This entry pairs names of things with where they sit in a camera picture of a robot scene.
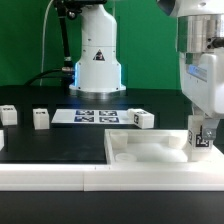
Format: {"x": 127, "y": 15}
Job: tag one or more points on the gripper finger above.
{"x": 209, "y": 128}
{"x": 196, "y": 111}

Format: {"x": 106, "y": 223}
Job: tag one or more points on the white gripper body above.
{"x": 203, "y": 82}

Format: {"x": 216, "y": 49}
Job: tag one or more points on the white square tabletop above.
{"x": 151, "y": 146}

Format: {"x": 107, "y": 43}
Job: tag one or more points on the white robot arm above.
{"x": 199, "y": 42}

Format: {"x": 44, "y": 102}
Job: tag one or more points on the white L-shaped obstacle fence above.
{"x": 188, "y": 176}

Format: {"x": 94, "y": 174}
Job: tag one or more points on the white sheet with markers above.
{"x": 88, "y": 116}

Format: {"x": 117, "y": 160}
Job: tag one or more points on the black camera pole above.
{"x": 70, "y": 9}

